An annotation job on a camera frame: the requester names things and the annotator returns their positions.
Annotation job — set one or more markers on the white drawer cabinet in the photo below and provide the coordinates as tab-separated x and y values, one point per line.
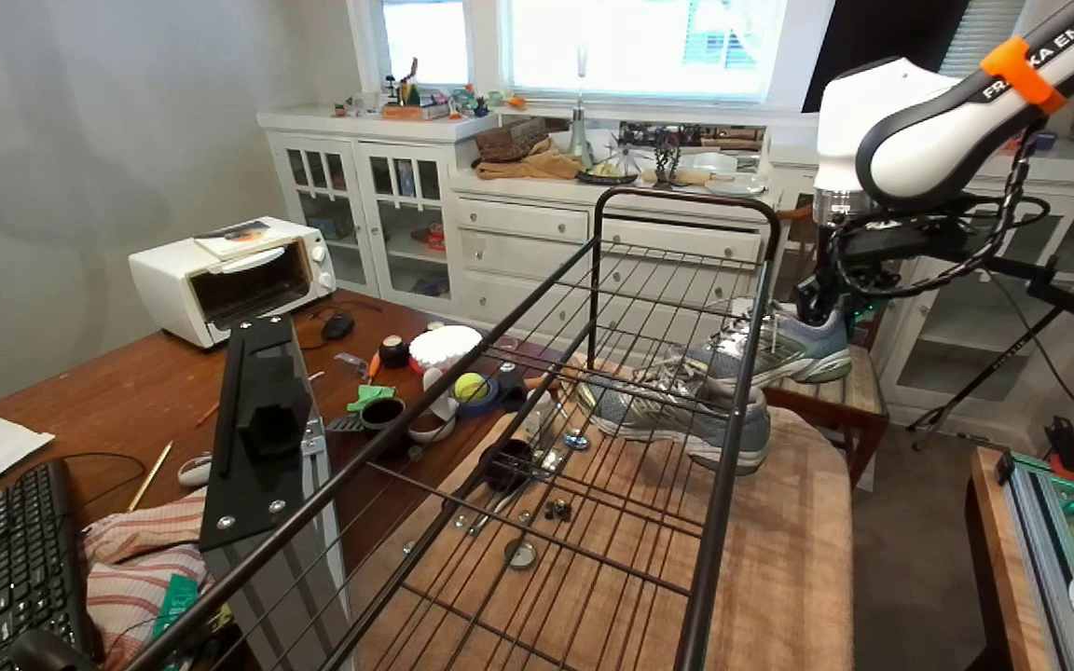
512	243

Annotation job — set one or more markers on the aluminium base frame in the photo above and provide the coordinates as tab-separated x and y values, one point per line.
1062	523

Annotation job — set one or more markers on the thin wooden stick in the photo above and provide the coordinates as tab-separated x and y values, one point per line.
152	473

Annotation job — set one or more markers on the wooden chair striped cushion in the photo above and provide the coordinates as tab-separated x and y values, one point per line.
857	416

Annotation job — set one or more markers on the white bowl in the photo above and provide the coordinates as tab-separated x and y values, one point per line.
444	345

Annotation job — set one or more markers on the black monitor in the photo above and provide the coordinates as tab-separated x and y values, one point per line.
858	31

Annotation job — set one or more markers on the black metal shoe rack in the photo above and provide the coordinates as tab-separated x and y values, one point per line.
717	497

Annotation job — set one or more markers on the black camera stand orange clips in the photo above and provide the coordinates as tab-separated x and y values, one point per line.
1062	296

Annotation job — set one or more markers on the narrow white framed window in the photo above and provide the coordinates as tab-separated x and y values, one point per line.
427	37

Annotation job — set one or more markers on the black metal bracket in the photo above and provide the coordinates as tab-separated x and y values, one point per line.
259	421

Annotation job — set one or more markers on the glass vase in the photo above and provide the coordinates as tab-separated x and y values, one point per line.
578	130

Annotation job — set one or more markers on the wide white framed window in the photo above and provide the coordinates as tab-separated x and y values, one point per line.
637	41

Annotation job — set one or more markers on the tan woven tablecloth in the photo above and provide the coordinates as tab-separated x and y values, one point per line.
786	561

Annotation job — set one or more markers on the white toaster oven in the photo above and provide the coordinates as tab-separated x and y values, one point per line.
234	279

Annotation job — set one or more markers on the black computer mouse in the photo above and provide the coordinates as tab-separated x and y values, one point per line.
338	327

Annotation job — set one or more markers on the yellow ball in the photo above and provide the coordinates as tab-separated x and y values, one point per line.
473	389

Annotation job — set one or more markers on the green plastic toy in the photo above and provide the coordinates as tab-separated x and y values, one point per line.
372	396

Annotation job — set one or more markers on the black computer keyboard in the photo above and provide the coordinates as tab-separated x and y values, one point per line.
15	570

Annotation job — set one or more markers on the wooden workbench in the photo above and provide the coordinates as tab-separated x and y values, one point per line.
998	561

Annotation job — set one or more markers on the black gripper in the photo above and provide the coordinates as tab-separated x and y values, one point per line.
849	279

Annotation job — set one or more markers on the dark wooden dining table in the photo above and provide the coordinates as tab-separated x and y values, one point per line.
128	396

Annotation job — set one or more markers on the tan folded cloth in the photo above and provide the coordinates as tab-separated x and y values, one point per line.
542	164

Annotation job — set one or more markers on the black round cup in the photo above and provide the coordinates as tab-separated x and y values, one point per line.
510	463

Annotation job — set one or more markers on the pink striped cloth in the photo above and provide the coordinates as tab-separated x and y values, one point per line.
141	561

